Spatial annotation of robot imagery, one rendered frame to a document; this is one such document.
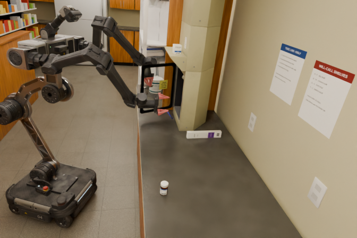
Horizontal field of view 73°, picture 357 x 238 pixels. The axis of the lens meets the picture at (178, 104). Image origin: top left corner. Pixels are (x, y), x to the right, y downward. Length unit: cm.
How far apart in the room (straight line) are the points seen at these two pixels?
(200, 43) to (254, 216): 105
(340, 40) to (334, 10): 13
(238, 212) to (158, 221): 39
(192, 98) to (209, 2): 64
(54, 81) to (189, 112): 100
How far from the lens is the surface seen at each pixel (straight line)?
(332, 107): 116
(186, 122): 184
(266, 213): 139
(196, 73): 170
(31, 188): 256
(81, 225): 248
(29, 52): 168
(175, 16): 197
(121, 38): 176
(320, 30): 126
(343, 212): 119
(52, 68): 157
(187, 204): 130
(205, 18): 164
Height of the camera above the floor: 188
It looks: 24 degrees down
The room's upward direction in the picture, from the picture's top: 6 degrees clockwise
